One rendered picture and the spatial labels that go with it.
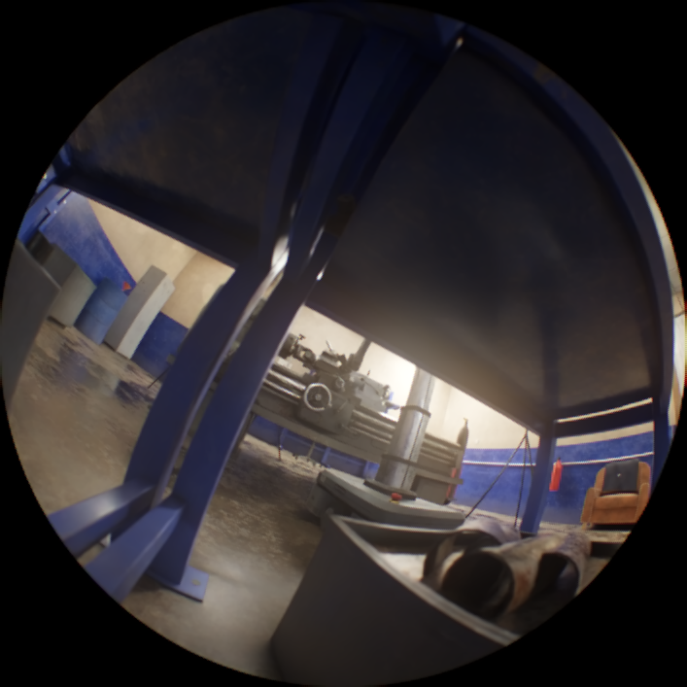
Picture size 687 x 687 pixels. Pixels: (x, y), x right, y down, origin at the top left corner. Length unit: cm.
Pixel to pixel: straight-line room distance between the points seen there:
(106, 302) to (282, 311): 382
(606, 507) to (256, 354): 381
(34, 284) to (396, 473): 123
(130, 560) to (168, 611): 23
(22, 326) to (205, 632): 47
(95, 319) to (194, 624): 394
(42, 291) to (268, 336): 36
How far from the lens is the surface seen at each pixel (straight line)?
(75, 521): 28
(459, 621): 19
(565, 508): 474
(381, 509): 85
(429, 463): 257
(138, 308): 513
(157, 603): 49
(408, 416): 120
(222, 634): 48
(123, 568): 25
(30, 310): 39
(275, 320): 42
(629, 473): 407
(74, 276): 267
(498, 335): 52
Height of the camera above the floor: 37
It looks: 25 degrees up
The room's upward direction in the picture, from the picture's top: 23 degrees clockwise
